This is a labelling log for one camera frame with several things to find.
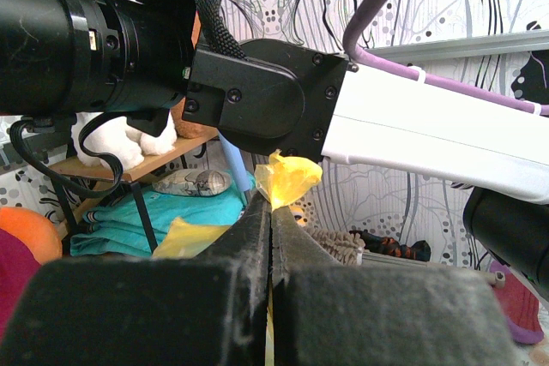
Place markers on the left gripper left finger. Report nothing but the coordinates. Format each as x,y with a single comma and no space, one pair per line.
95,311

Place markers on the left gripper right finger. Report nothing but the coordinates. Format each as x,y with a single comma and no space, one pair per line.
325,313

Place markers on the yellow-green trash bag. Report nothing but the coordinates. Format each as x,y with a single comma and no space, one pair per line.
283,181

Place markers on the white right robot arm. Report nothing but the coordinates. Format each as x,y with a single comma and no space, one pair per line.
113,69

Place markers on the magenta fabric bag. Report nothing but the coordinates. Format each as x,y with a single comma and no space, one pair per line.
18,266

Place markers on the black orange toy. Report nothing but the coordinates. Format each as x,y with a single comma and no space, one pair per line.
419,251

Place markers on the teal folded cloth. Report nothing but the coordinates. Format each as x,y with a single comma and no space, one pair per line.
118,228

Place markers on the grey patterned pouch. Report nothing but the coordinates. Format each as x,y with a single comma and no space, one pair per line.
194,183

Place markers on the black metal shelf rack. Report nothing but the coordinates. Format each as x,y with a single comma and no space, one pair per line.
143,173

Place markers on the brown teddy bear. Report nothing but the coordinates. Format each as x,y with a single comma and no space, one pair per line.
184,128

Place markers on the orange plush toy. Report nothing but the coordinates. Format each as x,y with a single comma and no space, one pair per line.
36,231

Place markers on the red purple knitted sock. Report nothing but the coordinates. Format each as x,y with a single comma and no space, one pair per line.
520,307

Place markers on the white plush dog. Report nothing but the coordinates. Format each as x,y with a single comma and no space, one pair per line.
128,144

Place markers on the blue handled mop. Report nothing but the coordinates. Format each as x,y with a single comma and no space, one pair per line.
236,164

